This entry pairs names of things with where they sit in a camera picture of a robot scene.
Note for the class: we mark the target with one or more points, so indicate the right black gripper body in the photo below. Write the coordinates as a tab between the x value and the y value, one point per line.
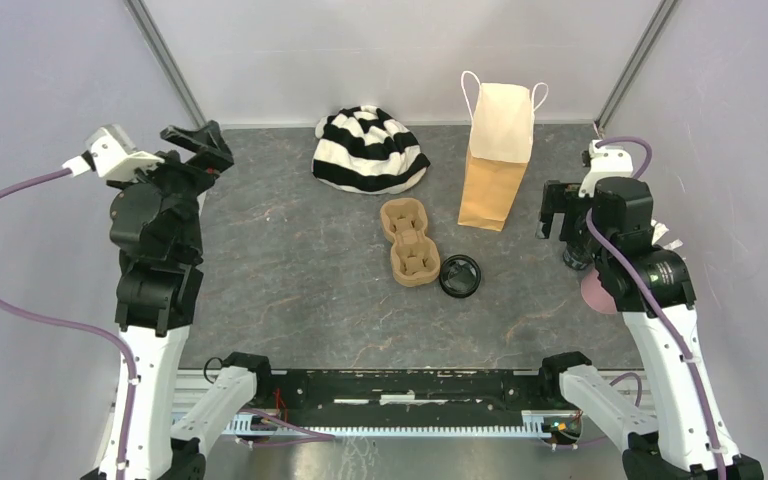
563	197

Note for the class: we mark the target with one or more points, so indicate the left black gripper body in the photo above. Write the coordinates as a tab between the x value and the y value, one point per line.
180	181

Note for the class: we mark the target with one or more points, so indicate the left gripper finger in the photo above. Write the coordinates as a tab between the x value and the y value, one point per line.
212	158
207	137

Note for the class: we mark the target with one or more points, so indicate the black coffee cup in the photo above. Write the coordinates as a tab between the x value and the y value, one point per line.
577	255

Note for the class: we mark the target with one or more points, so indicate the brown cardboard cup carrier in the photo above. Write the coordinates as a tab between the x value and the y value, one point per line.
414	257

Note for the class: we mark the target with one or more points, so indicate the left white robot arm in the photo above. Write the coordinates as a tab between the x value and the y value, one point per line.
155	224

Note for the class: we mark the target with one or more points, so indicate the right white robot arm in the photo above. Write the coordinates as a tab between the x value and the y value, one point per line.
609	226

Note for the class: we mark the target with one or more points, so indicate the white wrapped straws bundle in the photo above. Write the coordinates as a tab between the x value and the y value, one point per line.
660	230

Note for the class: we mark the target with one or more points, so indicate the brown paper bag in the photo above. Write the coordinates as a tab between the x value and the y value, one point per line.
502	118

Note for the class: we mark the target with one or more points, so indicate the pink straw holder cup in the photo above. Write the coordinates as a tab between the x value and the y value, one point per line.
595	296

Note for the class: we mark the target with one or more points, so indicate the black white striped cloth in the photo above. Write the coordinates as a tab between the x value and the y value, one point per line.
365	150

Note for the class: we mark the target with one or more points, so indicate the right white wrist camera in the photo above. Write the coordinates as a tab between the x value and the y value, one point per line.
604	162

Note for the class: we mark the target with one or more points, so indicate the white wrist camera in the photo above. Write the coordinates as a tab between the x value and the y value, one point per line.
604	162
112	155

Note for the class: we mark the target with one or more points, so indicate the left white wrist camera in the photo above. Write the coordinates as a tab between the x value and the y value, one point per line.
112	155

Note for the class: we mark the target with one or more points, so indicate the left aluminium frame post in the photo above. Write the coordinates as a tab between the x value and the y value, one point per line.
149	29

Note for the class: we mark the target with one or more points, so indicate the aluminium frame post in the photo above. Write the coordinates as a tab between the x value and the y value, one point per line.
647	41
149	29

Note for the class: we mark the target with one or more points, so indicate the right aluminium frame post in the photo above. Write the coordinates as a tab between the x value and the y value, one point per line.
647	41

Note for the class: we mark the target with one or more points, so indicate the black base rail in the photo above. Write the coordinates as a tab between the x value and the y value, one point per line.
409	398

